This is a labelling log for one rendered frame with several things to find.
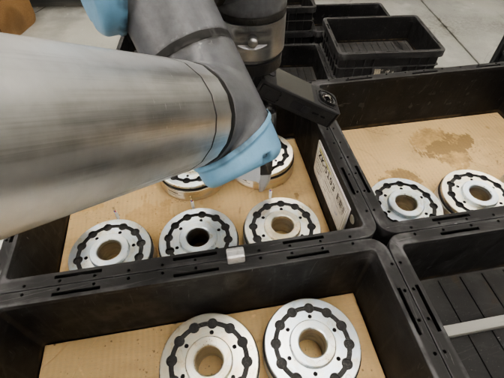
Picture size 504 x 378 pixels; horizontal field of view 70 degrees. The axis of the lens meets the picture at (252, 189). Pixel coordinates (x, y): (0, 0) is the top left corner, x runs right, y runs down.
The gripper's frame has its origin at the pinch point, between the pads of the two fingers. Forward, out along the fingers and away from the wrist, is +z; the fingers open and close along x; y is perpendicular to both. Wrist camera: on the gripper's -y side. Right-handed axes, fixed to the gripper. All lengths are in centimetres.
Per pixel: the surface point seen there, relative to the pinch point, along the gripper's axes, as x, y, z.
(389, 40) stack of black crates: -108, -65, 36
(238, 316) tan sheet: 21.7, 4.9, 2.0
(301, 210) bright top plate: 8.7, -4.4, -1.0
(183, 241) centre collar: 13.2, 11.4, -1.7
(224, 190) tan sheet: 1.8, 6.3, 2.0
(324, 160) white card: 4.0, -7.8, -5.8
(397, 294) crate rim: 24.5, -10.4, -8.0
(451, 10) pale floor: -248, -175, 85
